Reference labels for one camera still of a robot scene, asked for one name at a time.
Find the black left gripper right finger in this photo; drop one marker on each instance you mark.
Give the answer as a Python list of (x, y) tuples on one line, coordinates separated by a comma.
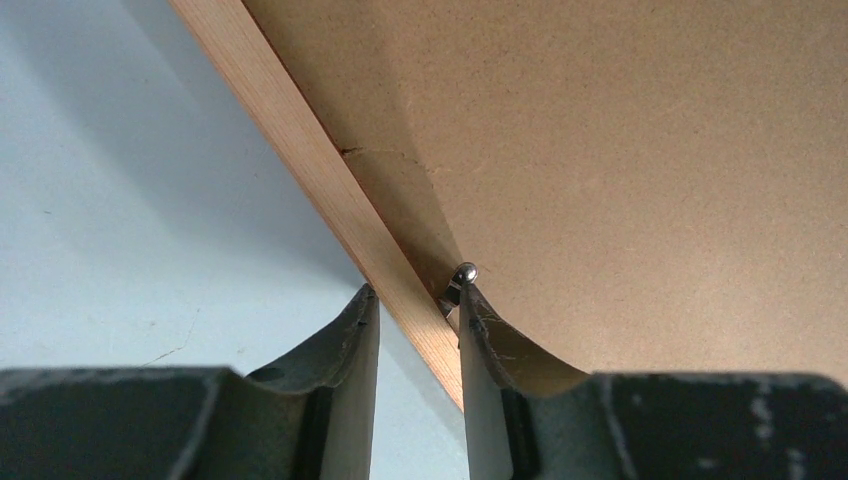
[(529, 415)]

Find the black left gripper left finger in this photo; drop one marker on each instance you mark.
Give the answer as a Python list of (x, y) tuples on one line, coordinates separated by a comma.
[(307, 415)]

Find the metal turn clip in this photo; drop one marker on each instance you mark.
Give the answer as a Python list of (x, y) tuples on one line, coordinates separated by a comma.
[(465, 273)]

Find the brown fibreboard backing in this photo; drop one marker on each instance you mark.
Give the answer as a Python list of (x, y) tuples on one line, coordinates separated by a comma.
[(643, 185)]

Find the wooden picture frame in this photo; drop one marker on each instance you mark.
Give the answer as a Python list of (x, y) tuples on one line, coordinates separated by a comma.
[(233, 42)]

